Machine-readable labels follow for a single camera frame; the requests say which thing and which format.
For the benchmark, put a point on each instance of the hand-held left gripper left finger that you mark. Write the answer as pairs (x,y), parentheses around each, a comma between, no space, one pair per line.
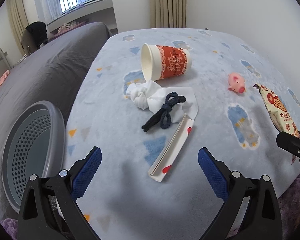
(87,172)

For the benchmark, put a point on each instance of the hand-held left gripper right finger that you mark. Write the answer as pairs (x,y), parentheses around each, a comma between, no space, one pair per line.
(212,172)

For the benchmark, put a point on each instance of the beige red snack packet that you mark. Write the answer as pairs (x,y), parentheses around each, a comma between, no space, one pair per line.
(277,110)

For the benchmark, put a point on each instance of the white red-dotted paper sleeve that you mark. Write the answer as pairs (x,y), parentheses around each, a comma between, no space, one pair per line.
(172,150)

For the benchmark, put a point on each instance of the grey perforated plastic basket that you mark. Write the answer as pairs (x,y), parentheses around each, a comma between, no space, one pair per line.
(27,142)

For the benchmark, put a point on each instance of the pink pig toy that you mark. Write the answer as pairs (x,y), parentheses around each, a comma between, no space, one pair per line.
(236,82)

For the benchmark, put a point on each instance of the white knotted cloth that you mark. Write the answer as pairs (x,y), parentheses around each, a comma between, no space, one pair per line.
(155,100)

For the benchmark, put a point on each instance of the red and white paper cup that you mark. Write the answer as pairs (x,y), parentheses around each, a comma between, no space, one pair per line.
(172,60)

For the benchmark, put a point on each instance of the purple fuzzy rug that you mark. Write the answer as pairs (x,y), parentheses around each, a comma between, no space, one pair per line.
(298,190)

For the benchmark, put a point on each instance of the grey bed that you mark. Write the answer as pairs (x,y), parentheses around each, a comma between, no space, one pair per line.
(52,62)

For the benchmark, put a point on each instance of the pink plastic basin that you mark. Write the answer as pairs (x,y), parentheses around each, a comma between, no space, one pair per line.
(55,36)

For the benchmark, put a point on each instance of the beige chair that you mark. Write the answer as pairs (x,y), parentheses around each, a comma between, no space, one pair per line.
(26,40)

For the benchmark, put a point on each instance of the pile of light clothes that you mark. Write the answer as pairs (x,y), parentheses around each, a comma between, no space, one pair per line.
(67,27)

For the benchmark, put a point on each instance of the black jacket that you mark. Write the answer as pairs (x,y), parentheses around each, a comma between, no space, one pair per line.
(37,32)

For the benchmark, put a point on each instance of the white window ledge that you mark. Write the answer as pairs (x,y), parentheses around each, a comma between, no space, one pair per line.
(100,10)

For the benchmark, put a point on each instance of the beige curtain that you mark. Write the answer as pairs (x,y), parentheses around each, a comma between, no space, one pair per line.
(17,22)
(167,2)

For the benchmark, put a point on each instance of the white sheer curtain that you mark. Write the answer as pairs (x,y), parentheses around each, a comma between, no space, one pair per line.
(45,2)

